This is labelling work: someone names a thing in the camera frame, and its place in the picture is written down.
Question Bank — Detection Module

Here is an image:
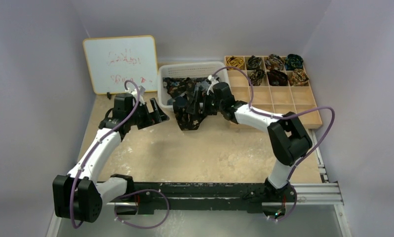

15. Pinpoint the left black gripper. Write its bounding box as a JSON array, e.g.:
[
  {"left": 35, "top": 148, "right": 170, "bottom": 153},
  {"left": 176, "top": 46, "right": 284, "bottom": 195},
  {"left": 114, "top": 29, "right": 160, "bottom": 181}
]
[{"left": 127, "top": 98, "right": 168, "bottom": 129}]

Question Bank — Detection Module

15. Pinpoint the black floral tie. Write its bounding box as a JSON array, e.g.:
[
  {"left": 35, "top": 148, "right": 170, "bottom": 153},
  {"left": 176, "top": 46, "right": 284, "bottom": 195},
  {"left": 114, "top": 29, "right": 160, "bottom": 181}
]
[{"left": 167, "top": 77, "right": 206, "bottom": 131}]

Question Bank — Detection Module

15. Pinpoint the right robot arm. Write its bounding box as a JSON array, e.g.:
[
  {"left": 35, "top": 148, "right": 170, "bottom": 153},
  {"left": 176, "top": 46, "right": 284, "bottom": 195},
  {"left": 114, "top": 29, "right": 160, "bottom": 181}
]
[{"left": 174, "top": 82, "right": 313, "bottom": 201}]

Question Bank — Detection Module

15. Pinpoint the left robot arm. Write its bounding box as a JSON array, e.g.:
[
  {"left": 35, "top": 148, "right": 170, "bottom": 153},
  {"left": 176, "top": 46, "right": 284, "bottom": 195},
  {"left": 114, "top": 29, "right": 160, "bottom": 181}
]
[{"left": 52, "top": 92, "right": 169, "bottom": 228}]

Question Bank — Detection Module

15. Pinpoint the grey blue patterned tie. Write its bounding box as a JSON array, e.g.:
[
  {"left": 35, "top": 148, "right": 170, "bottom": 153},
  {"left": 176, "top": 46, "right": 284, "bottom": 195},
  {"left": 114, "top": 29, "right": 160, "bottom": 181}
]
[{"left": 197, "top": 78, "right": 209, "bottom": 93}]

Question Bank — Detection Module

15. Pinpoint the dark colourful patterned tie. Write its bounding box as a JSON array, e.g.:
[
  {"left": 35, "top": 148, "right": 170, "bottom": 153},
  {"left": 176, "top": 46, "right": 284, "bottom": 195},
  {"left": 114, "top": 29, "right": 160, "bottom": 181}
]
[{"left": 162, "top": 78, "right": 186, "bottom": 99}]

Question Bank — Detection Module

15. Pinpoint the white plastic basket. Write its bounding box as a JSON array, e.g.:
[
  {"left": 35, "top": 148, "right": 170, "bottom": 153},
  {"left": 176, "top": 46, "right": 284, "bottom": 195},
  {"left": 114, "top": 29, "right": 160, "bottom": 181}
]
[{"left": 157, "top": 61, "right": 225, "bottom": 112}]

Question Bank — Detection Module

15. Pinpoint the yellow rolled tie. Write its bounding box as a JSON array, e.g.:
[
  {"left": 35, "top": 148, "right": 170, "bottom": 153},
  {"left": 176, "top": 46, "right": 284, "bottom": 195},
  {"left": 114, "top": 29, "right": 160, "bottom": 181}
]
[{"left": 225, "top": 56, "right": 245, "bottom": 70}]

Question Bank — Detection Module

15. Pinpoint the dark olive rolled tie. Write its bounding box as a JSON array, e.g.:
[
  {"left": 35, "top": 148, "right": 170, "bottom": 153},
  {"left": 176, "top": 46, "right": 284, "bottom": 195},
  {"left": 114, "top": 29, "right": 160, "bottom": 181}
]
[{"left": 246, "top": 55, "right": 262, "bottom": 70}]

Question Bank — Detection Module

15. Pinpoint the dark maroon rolled tie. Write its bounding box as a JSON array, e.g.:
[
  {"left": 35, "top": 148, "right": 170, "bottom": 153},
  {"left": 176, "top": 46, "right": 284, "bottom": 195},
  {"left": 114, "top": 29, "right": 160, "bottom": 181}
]
[{"left": 267, "top": 70, "right": 288, "bottom": 86}]

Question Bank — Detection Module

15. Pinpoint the wooden compartment tray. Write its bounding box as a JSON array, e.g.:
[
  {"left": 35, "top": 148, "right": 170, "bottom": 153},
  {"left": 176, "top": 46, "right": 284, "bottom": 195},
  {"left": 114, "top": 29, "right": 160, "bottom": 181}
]
[{"left": 225, "top": 55, "right": 316, "bottom": 114}]

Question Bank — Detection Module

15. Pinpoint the brown patterned rolled tie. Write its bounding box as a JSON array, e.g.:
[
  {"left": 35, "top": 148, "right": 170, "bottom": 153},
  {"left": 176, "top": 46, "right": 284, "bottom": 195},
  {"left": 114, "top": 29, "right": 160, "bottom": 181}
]
[{"left": 265, "top": 54, "right": 284, "bottom": 71}]

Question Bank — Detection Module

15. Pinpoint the dark green rolled tie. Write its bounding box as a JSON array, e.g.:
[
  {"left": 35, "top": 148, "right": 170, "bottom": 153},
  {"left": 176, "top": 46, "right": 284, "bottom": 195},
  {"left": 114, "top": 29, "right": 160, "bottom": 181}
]
[{"left": 284, "top": 54, "right": 304, "bottom": 71}]

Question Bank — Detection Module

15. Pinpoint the orange brown rolled tie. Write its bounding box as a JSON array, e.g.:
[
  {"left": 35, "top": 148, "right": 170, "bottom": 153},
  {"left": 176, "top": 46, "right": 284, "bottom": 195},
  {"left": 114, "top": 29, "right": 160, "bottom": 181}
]
[{"left": 288, "top": 69, "right": 309, "bottom": 86}]

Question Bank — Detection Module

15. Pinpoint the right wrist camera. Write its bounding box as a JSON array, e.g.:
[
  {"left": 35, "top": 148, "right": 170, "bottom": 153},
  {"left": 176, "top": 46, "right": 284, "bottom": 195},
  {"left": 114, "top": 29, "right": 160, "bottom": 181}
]
[{"left": 206, "top": 75, "right": 220, "bottom": 95}]

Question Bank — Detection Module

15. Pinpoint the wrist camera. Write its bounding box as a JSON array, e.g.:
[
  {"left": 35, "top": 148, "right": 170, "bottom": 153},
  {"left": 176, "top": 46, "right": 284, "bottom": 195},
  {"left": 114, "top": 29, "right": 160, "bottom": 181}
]
[
  {"left": 131, "top": 86, "right": 146, "bottom": 99},
  {"left": 206, "top": 75, "right": 220, "bottom": 95}
]

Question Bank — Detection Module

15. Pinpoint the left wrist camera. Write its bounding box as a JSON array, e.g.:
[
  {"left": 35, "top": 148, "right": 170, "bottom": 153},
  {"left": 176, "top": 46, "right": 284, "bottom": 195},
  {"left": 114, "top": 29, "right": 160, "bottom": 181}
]
[{"left": 131, "top": 86, "right": 146, "bottom": 99}]

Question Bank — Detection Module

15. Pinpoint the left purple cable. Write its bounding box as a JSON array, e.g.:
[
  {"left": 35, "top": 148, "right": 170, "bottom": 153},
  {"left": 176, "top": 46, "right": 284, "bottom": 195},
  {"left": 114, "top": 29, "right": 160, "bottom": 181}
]
[{"left": 69, "top": 80, "right": 142, "bottom": 230}]

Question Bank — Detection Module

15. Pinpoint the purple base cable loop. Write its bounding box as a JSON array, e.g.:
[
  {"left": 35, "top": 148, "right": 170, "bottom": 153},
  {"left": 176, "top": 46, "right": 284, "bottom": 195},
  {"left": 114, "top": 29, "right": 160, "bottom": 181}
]
[{"left": 114, "top": 189, "right": 170, "bottom": 230}]

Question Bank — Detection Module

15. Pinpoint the white whiteboard orange frame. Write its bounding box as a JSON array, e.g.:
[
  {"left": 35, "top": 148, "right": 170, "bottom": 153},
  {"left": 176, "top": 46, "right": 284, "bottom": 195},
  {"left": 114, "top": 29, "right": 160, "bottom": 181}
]
[{"left": 82, "top": 35, "right": 158, "bottom": 95}]

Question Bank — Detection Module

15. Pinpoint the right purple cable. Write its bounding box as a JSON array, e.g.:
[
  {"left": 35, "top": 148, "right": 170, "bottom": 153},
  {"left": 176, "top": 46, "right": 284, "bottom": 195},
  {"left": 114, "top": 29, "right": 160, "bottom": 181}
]
[{"left": 211, "top": 67, "right": 336, "bottom": 184}]

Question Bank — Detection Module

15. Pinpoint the aluminium rail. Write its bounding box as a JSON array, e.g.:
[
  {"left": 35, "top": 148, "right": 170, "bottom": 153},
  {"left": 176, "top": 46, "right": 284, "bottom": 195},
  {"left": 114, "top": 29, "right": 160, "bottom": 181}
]
[{"left": 258, "top": 148, "right": 343, "bottom": 208}]

